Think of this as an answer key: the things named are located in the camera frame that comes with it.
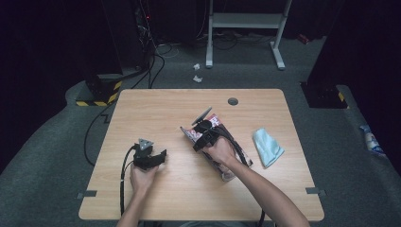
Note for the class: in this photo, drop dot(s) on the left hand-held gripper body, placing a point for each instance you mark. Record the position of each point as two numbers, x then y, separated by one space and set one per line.
143 157

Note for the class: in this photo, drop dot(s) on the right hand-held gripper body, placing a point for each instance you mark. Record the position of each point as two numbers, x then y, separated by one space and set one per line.
206 129

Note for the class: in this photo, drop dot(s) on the glossy magazine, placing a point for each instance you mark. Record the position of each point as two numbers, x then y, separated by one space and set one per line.
189 134

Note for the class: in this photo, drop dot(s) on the light blue cloth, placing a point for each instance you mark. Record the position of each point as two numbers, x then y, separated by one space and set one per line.
268 148

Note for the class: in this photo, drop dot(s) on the person's right hand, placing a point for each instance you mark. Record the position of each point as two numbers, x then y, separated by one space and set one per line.
220 153

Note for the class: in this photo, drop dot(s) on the person's left hand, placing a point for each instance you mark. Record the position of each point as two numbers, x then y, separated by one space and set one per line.
142 181

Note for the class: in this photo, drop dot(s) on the grey table grommet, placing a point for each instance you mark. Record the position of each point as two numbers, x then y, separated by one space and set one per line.
233 101

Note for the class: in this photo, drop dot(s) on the crumpled white paper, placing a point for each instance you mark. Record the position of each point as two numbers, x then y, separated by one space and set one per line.
197 78
196 66

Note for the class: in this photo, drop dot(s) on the black yellow striped stand base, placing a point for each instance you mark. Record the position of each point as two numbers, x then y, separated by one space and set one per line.
101 93
324 96

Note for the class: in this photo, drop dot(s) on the person's grey clothing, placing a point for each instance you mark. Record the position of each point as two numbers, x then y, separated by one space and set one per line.
214 224

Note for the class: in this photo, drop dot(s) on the white metal stand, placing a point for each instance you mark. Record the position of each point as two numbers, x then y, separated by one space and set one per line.
246 20

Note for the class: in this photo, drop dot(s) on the dark equipment rack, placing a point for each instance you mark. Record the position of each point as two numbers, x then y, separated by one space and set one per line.
142 31

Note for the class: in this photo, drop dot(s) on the small red object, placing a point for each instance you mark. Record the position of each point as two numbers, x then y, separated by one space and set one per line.
303 38

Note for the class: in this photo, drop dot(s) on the black curtain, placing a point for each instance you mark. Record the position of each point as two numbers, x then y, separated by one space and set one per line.
362 47
41 47

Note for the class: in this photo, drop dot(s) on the plastic packet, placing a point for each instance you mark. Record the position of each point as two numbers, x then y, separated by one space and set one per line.
369 142

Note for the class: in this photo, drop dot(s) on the grey table bracket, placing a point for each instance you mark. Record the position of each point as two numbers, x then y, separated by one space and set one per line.
313 190
88 194

